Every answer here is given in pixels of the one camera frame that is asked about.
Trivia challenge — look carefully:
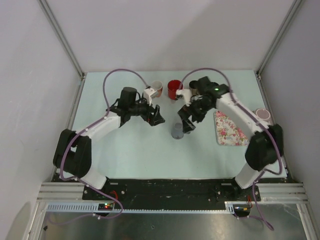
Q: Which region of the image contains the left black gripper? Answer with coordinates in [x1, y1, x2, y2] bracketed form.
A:
[128, 95, 164, 126]

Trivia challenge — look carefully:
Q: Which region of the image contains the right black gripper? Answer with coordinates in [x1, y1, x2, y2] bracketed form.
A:
[178, 97, 214, 134]

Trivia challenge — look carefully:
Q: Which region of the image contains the grey mug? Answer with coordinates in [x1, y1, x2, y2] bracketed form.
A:
[171, 122, 184, 140]

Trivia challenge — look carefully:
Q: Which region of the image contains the brown patterned mug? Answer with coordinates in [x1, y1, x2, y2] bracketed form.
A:
[188, 80, 199, 96]

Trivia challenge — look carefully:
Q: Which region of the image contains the red mug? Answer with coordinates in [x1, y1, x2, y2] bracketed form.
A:
[167, 79, 182, 100]

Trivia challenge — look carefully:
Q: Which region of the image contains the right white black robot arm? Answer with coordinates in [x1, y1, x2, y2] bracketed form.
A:
[176, 76, 284, 201]

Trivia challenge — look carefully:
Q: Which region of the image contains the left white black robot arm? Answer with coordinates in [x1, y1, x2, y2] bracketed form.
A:
[53, 86, 165, 200]

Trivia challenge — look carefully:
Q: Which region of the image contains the pink white mug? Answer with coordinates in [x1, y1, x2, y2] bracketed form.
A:
[151, 80, 163, 98]

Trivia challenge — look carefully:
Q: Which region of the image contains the lilac mug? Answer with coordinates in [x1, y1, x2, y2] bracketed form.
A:
[254, 108, 272, 123]

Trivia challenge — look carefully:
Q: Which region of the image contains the floral tray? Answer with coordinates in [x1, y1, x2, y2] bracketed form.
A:
[213, 110, 249, 147]

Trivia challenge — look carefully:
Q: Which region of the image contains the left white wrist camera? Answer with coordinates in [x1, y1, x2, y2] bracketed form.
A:
[142, 86, 158, 106]

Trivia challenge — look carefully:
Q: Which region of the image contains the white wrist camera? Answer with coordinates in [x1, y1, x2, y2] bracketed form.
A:
[175, 89, 192, 106]
[142, 86, 158, 106]

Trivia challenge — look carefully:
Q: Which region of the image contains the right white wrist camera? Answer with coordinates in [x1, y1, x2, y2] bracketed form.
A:
[175, 89, 192, 106]

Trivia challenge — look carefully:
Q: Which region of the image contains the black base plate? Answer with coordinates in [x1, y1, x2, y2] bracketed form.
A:
[50, 174, 262, 211]

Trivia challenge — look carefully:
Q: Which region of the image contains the grey slotted cable duct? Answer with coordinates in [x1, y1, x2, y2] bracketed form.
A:
[46, 201, 237, 215]

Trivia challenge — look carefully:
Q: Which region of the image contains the right aluminium frame post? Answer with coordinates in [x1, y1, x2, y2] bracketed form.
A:
[255, 0, 304, 81]

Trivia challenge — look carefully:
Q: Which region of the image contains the aluminium frame post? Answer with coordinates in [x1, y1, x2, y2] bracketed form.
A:
[255, 0, 304, 81]
[37, 0, 86, 80]

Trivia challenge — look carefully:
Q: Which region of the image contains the left aluminium frame post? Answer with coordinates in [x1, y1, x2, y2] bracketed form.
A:
[37, 0, 86, 80]

